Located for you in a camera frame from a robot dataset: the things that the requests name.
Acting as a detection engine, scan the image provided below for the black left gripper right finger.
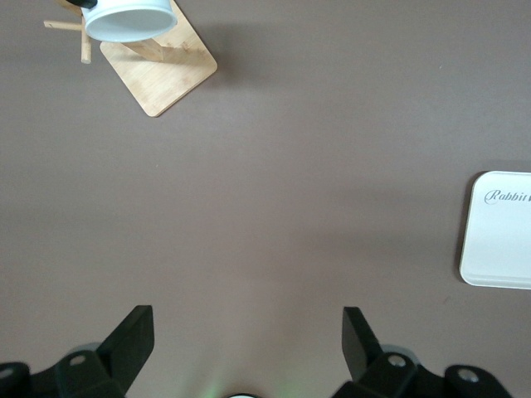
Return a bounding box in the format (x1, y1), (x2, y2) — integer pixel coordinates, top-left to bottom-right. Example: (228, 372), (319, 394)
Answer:
(331, 306), (447, 398)

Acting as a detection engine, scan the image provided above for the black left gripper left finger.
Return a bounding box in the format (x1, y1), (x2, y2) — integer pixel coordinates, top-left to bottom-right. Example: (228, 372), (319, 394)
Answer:
(53, 305), (155, 398)

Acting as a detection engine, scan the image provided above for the white cup with black handle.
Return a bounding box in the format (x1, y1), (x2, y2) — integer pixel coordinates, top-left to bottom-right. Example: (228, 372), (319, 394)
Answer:
(68, 0), (176, 44)

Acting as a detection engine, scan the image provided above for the cream tray with Rabbit print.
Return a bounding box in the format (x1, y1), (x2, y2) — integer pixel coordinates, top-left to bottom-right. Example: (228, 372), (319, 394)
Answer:
(459, 169), (531, 290)

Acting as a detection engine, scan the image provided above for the wooden mug stand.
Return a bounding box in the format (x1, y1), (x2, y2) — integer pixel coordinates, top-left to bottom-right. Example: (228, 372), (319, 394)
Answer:
(43, 0), (219, 119)

